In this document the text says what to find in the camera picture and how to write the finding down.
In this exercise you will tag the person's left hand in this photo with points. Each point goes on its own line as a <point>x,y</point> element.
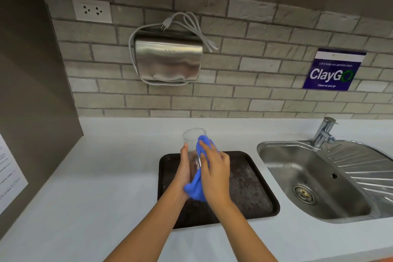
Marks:
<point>182,172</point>

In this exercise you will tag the person's right hand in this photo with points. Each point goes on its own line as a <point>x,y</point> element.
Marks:
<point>215,175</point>

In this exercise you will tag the person's left thumb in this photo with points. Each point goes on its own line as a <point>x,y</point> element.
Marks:
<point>184,156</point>

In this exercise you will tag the person's right fingers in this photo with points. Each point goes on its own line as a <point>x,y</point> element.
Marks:
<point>205,152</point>

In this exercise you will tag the clear drinking glass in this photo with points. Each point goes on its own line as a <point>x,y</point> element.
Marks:
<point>193,145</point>

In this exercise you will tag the blue cleaning cloth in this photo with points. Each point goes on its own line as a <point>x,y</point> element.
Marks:
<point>196,188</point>

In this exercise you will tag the person's right forearm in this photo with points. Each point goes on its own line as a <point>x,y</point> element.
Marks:
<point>242,231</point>

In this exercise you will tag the person's left forearm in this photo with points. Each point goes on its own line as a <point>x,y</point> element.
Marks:
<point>144,228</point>

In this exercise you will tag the black plastic tray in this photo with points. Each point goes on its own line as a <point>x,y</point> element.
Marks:
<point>245,188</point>

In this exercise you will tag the stainless steel hand dryer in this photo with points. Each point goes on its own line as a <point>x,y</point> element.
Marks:
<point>169,59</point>

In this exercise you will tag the sink drain strainer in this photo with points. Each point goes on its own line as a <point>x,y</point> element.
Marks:
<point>303,193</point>

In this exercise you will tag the chrome faucet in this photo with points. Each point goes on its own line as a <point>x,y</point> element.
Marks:
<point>323,134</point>

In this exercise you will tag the stainless steel sink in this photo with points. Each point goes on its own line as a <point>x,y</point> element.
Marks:
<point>325,179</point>

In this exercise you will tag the white paper notice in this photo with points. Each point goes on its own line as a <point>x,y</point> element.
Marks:
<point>7,175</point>

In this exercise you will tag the blue and white wall sign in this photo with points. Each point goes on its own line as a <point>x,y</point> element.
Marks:
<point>333,71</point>

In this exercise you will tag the white wall power outlet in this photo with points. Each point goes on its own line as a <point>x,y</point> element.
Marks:
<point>91,10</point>

